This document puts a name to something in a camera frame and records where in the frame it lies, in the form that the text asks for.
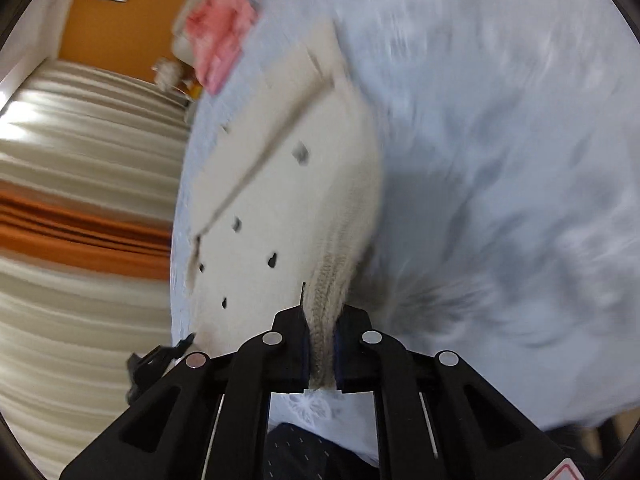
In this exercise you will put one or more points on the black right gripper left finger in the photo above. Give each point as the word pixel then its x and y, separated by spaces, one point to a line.
pixel 207 417

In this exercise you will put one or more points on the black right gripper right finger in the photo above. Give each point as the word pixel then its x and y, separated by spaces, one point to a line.
pixel 437 418

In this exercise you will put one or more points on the beige sweater with black hearts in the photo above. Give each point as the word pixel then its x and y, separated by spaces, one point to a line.
pixel 286 205

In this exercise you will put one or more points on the dark dotted trousers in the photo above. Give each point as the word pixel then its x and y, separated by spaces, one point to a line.
pixel 293 453

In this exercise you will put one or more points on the orange curtain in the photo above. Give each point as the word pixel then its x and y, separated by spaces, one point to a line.
pixel 58 230

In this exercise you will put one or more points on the beige pleated curtain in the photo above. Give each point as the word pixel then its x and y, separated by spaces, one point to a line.
pixel 90 170

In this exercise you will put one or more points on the blue butterfly bedspread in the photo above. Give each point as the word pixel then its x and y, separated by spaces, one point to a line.
pixel 508 229

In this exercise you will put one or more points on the pink garment on bed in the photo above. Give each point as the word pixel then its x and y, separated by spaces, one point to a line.
pixel 217 40

